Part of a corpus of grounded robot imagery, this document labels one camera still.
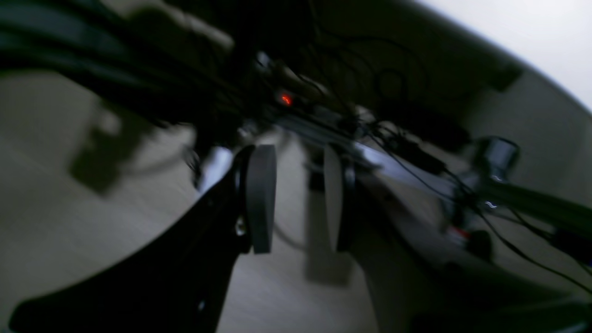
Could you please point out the black power strip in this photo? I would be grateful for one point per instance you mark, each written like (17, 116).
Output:
(290, 99)

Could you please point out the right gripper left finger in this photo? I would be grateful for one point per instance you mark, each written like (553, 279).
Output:
(177, 283)

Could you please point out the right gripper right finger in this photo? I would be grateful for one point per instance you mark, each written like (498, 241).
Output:
(421, 282)

